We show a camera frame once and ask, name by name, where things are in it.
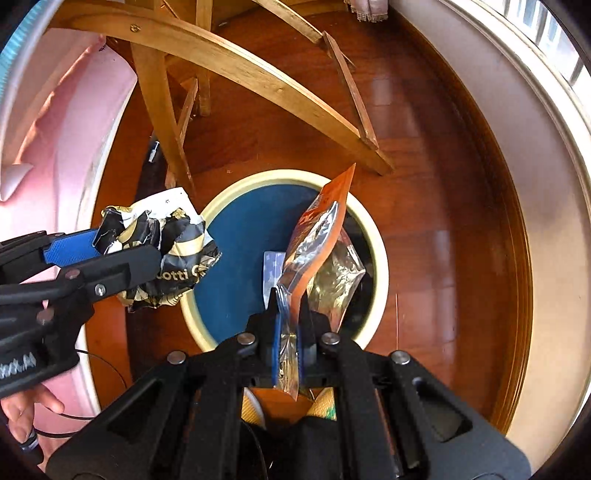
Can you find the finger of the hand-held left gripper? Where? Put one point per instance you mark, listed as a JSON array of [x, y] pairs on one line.
[[124, 267], [69, 249]]

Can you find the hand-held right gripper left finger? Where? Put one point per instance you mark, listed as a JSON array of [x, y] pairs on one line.
[[277, 350]]

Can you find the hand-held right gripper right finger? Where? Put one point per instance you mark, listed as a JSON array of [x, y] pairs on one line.
[[303, 350]]

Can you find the black gold wrapper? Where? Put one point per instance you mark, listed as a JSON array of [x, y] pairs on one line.
[[184, 258]]

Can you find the orange foil snack bag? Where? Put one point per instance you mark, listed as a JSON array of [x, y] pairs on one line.
[[318, 240]]

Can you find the cream-rimmed trash bin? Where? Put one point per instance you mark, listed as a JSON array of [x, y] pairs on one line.
[[240, 240]]

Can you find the person's left hand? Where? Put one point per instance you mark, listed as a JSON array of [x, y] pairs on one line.
[[23, 415]]

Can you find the pink upholstered chair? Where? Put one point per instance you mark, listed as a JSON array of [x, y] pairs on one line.
[[60, 138]]

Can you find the small black white pen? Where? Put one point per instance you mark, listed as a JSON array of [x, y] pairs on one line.
[[154, 151]]

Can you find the pink fringed curtain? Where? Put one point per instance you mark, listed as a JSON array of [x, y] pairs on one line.
[[367, 9]]

